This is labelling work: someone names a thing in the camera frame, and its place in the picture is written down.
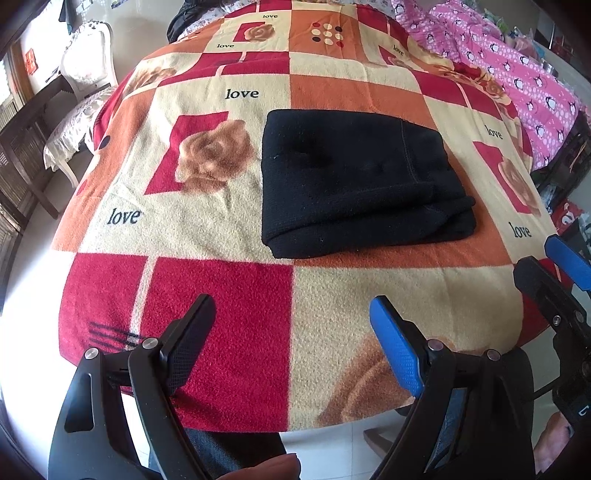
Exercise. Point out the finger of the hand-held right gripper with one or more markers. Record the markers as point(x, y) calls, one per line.
point(570, 263)
point(540, 286)

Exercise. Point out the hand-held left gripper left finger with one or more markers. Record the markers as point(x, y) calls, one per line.
point(184, 346)

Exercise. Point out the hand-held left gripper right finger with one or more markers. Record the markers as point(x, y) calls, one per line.
point(397, 350)

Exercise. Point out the black pants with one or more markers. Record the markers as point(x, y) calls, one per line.
point(346, 184)

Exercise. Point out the person's right hand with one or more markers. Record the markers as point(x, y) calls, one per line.
point(554, 438)

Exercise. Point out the person's left hand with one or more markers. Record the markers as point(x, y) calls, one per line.
point(268, 468)

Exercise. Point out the red bag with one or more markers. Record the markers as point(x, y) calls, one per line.
point(565, 217)

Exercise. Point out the red orange printed blanket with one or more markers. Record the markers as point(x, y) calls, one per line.
point(207, 300)

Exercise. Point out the pink printed cloth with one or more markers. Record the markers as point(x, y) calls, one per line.
point(521, 74)

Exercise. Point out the dark wooden desk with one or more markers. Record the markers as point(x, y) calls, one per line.
point(27, 138)

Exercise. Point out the white chair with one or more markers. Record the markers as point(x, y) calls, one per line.
point(81, 92)

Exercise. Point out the dark cloth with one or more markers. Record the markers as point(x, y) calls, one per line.
point(189, 18)

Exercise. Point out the red wall decoration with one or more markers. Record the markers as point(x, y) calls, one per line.
point(31, 61)

